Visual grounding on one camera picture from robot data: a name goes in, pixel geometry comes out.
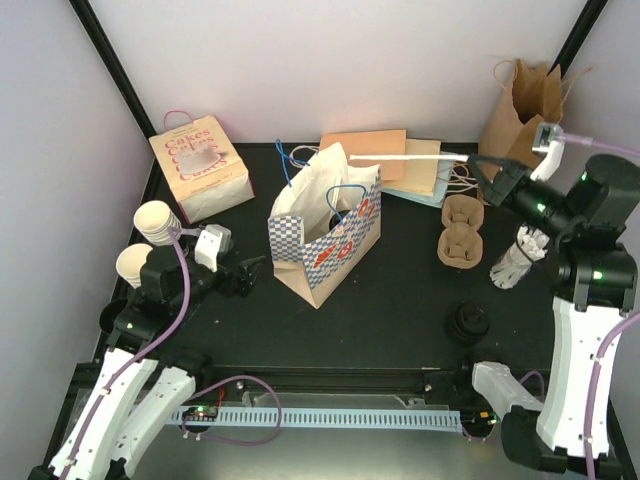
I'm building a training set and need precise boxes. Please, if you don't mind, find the blue checkered paper bag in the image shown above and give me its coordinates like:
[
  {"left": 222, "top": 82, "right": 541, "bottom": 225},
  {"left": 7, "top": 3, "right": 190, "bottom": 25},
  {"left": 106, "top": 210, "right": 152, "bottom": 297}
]
[{"left": 267, "top": 143, "right": 381, "bottom": 309}]

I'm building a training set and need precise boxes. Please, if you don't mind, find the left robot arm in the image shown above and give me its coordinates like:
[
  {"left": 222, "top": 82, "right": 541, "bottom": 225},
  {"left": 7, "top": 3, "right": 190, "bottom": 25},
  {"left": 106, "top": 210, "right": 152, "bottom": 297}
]
[{"left": 29, "top": 246, "right": 265, "bottom": 479}]

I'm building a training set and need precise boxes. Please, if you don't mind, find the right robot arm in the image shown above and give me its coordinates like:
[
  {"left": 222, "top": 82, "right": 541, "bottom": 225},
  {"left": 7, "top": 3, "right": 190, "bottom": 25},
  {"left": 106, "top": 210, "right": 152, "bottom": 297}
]
[{"left": 454, "top": 154, "right": 639, "bottom": 479}]

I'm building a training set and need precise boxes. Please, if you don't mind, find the light blue flat paper bag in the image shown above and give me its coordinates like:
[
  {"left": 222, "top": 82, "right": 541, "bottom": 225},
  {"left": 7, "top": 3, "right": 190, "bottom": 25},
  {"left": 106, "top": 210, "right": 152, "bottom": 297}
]
[{"left": 382, "top": 161, "right": 477, "bottom": 208}]

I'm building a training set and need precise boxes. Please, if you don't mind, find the tan flat paper bag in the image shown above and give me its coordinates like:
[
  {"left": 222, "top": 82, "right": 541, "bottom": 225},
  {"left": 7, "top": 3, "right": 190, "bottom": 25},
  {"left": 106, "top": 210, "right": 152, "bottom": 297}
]
[{"left": 382, "top": 139, "right": 441, "bottom": 196}]

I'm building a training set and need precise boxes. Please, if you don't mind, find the standing brown paper bag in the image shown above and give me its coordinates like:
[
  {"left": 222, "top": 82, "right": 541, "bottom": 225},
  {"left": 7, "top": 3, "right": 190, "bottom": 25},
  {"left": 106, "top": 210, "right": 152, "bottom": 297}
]
[{"left": 478, "top": 59, "right": 578, "bottom": 169}]

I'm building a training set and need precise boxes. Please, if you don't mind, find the orange flat paper bag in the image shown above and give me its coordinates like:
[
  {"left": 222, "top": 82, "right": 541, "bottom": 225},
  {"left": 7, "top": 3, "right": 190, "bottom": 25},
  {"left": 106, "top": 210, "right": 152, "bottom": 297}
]
[{"left": 319, "top": 129, "right": 406, "bottom": 180}]

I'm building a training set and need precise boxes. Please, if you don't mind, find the far paper cup stack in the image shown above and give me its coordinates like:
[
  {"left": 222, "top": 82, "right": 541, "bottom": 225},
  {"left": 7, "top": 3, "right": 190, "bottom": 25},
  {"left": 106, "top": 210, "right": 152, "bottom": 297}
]
[{"left": 133, "top": 200, "right": 182, "bottom": 246}]

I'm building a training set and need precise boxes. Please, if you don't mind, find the paper cup stack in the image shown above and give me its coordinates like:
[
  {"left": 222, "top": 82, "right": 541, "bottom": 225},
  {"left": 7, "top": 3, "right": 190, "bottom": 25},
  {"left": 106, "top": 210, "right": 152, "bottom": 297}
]
[
  {"left": 133, "top": 200, "right": 182, "bottom": 246},
  {"left": 115, "top": 243, "right": 152, "bottom": 289}
]

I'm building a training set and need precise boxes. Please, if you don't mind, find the near paper cup stack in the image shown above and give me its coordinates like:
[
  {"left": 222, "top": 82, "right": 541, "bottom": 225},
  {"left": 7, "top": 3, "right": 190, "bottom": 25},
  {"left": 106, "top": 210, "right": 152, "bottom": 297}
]
[{"left": 115, "top": 243, "right": 152, "bottom": 289}]

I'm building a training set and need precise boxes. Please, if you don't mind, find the Cakes printed paper bag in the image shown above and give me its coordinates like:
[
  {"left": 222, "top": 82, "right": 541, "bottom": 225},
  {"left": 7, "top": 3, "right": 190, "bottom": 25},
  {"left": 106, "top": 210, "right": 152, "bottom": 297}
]
[{"left": 149, "top": 115, "right": 255, "bottom": 224}]

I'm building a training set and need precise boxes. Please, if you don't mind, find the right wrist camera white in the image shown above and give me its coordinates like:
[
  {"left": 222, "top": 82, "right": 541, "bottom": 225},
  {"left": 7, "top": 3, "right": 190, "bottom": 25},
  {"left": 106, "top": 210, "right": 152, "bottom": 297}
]
[{"left": 530, "top": 122, "right": 564, "bottom": 181}]

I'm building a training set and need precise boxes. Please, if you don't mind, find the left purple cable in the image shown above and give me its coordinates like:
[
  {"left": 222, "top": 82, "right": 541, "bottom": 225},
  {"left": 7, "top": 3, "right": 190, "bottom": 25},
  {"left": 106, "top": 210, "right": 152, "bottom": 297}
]
[{"left": 59, "top": 225, "right": 284, "bottom": 474}]

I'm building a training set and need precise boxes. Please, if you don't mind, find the light blue cable duct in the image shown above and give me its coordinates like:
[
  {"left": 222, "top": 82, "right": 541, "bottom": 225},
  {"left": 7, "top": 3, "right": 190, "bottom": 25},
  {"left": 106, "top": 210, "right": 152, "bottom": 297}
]
[{"left": 167, "top": 406, "right": 463, "bottom": 434}]

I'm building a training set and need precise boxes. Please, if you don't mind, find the right black frame post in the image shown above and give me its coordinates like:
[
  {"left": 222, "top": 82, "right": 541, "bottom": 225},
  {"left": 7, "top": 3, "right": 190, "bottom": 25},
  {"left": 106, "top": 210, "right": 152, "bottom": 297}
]
[{"left": 548, "top": 0, "right": 609, "bottom": 77}]

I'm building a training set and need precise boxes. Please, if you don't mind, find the black frame post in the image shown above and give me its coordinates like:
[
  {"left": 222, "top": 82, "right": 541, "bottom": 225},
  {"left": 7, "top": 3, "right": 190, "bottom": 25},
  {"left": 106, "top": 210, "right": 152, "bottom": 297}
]
[
  {"left": 548, "top": 0, "right": 609, "bottom": 77},
  {"left": 69, "top": 0, "right": 156, "bottom": 138}
]

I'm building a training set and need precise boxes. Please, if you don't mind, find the left black frame post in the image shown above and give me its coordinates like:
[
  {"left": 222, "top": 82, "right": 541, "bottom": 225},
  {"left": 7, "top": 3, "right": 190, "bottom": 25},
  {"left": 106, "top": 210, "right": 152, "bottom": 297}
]
[{"left": 69, "top": 0, "right": 156, "bottom": 138}]

